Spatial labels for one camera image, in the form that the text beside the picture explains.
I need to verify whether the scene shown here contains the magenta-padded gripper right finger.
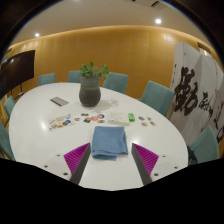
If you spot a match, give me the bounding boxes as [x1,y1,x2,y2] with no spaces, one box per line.
[130,142,181,186]

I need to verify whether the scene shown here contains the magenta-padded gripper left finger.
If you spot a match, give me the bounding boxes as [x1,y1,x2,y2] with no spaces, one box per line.
[43,142,92,186]

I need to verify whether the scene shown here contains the blue towel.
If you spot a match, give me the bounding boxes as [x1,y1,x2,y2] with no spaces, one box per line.
[91,125,130,162]

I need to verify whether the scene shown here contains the sheet of colourful stickers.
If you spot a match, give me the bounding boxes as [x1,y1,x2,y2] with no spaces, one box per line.
[48,113,73,132]

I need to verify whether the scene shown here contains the white flat box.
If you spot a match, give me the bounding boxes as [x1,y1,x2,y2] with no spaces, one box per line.
[107,111,131,127]

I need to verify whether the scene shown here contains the teal upholstered chairs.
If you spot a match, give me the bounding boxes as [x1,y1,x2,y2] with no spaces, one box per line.
[0,70,220,165]

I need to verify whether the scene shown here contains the grey ribbed pot with plant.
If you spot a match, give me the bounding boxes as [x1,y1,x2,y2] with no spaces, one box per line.
[78,61,111,108]

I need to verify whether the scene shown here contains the white calligraphy folding screen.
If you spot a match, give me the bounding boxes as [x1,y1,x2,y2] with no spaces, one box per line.
[166,41,224,158]

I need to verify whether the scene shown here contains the recessed ceiling lights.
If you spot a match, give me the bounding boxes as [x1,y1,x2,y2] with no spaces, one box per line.
[32,17,163,38]

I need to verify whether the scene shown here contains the black wall screen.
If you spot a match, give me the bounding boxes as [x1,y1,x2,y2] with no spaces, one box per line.
[0,49,36,100]

